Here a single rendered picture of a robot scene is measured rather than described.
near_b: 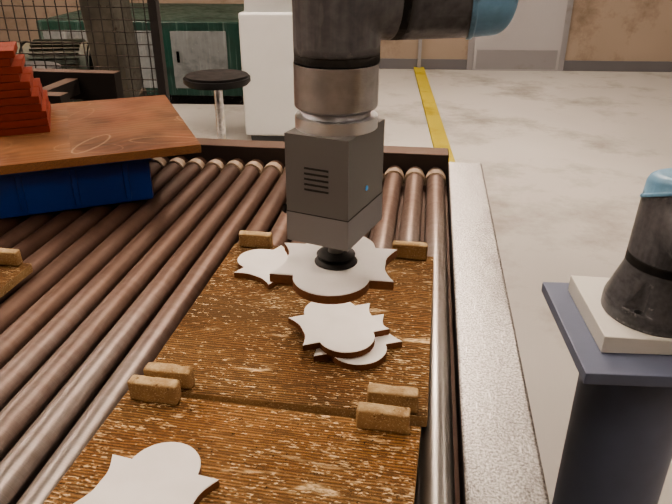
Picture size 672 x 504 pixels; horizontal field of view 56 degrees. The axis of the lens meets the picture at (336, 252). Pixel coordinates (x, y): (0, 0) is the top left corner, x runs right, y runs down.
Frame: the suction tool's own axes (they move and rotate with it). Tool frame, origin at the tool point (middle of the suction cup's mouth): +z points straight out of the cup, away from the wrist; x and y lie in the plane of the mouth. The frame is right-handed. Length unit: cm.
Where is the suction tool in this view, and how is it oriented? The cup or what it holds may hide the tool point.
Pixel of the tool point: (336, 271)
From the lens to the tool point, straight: 64.7
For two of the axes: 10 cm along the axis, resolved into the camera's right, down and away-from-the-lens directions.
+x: 9.0, 1.9, -3.8
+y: -4.3, 4.0, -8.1
